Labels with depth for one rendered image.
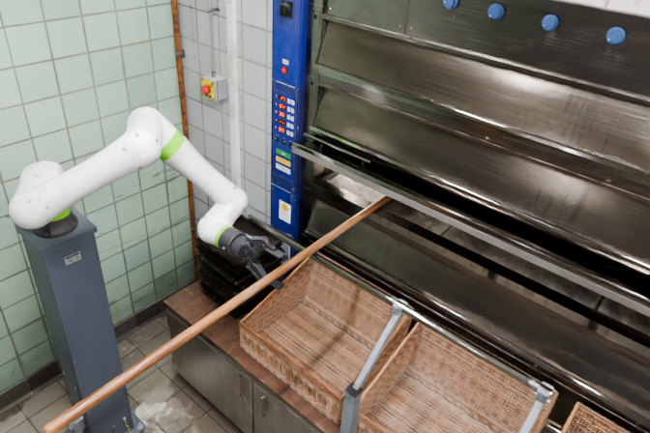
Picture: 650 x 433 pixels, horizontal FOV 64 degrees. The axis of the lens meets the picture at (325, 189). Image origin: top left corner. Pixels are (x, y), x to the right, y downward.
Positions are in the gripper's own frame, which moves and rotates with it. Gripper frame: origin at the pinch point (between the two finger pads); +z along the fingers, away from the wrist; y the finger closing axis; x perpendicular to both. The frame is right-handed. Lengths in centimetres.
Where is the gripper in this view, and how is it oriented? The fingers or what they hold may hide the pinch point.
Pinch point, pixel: (280, 271)
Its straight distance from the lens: 180.7
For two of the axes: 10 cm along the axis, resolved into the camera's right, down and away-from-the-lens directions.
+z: 7.7, 3.7, -5.2
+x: -6.4, 3.7, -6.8
